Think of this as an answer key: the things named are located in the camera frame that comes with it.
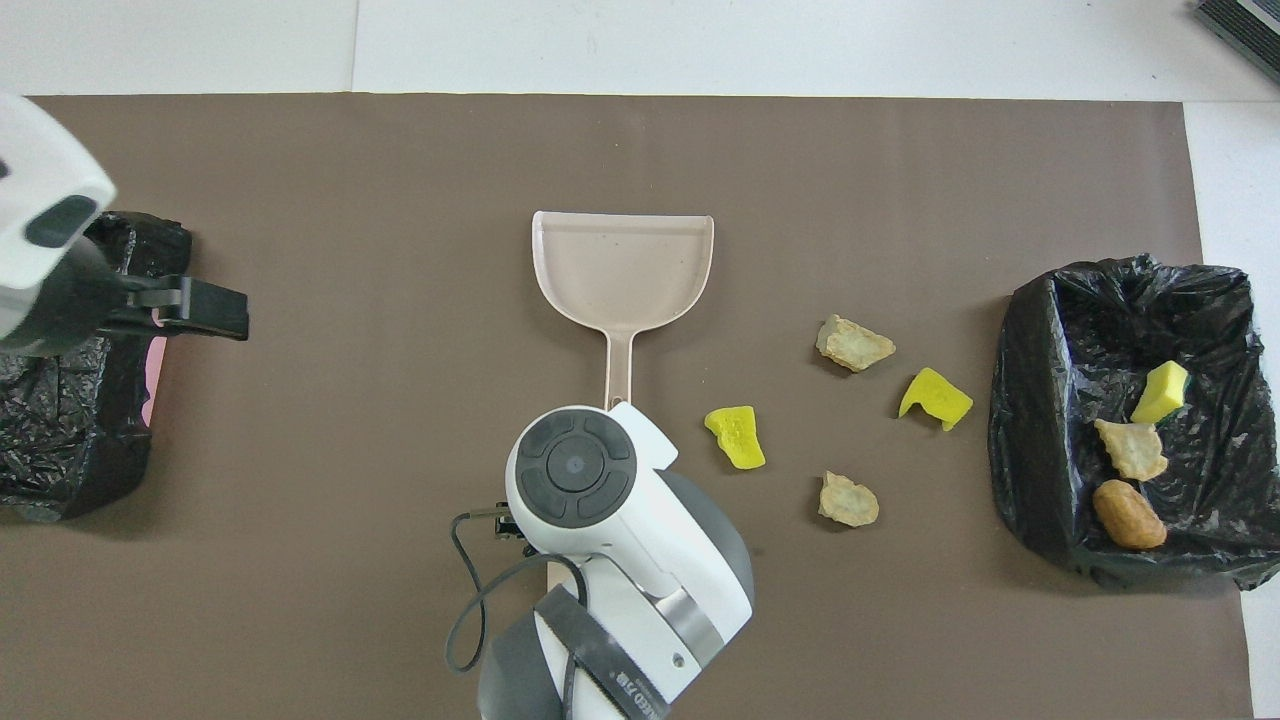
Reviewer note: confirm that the yellow sponge green backing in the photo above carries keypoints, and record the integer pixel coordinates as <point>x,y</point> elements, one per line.
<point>1160,395</point>

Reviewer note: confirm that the black bag lined trash bin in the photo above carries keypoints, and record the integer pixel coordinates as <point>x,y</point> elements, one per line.
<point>1060,450</point>

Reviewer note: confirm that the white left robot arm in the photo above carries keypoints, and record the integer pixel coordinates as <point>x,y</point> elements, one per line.
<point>40,160</point>

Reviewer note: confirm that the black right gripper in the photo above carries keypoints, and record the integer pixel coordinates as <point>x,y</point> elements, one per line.
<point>515,522</point>

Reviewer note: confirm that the toy croissant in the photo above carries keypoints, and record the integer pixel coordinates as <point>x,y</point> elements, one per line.
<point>1132,450</point>

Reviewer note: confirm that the large beige rock chunk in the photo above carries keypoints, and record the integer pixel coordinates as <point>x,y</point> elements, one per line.
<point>855,343</point>

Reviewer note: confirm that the small beige rock chunk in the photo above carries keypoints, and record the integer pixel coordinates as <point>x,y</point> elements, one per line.
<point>848,500</point>

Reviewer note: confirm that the yellow notched sponge piece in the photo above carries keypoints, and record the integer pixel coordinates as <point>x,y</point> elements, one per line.
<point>935,398</point>

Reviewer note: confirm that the black crumpled trash bag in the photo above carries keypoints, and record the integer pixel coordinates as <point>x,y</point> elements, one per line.
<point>60,430</point>

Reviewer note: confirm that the yellow wavy sponge piece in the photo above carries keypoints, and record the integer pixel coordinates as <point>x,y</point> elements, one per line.
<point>737,438</point>

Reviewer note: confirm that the beige plastic dustpan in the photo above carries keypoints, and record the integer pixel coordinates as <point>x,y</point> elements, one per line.
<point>620,270</point>

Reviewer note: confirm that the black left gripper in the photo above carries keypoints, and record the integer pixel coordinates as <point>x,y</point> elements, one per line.
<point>70,310</point>

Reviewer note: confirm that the pink plastic bin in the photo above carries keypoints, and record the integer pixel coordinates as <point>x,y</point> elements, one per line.
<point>155,380</point>

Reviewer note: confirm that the brown toy bread roll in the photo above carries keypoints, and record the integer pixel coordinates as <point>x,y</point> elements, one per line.
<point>1128,515</point>

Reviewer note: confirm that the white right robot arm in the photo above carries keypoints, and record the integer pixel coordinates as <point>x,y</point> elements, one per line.
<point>620,540</point>

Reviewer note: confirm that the dark grey ribbed device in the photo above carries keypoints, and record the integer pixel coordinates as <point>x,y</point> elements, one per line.
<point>1245,25</point>

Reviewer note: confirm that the brown paper table mat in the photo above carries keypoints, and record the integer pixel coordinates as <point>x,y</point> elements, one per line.
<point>350,450</point>

